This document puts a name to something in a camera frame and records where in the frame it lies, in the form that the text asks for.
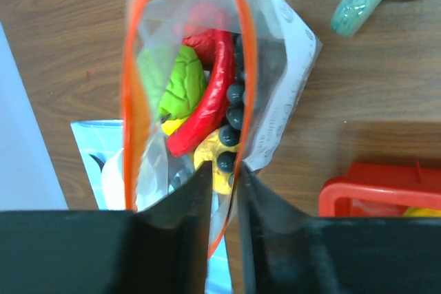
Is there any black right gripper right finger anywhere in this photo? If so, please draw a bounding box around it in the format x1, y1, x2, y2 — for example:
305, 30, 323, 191
236, 165, 440, 293

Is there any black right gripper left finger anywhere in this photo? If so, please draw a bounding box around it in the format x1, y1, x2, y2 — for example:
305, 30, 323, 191
1, 162, 212, 293

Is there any yellow lemon toy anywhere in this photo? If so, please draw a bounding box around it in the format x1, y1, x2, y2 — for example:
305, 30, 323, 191
162, 118, 240, 195

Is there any black grape bunch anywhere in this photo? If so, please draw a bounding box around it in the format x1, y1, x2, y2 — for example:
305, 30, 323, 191
216, 33, 245, 187

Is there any green lime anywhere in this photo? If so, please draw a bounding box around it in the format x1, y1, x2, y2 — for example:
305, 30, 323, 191
137, 45, 207, 122

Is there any clear orange zip top bag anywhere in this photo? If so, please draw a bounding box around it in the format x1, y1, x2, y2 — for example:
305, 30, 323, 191
121, 0, 322, 255

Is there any red chili pepper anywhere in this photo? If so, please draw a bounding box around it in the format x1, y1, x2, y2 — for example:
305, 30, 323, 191
167, 28, 237, 157

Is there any red plastic tray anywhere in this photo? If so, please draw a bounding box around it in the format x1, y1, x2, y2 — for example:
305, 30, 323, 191
318, 162, 440, 217

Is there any blue checked placemat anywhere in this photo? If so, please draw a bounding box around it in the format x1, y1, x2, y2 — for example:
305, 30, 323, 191
70, 120, 123, 210

